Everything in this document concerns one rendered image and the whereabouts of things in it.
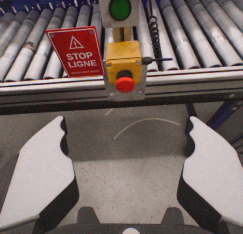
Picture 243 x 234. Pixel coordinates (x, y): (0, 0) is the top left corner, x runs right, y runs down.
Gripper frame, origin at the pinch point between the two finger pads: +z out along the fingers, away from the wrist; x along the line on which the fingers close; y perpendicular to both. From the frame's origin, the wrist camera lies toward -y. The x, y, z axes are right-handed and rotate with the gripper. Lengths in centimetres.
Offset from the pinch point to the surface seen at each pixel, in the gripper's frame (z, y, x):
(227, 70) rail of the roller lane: 33.6, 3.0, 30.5
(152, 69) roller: 35.3, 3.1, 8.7
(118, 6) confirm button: 17.8, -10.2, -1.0
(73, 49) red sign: 24.0, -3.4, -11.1
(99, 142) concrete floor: 79, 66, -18
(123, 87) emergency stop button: 17.1, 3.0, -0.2
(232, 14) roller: 61, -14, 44
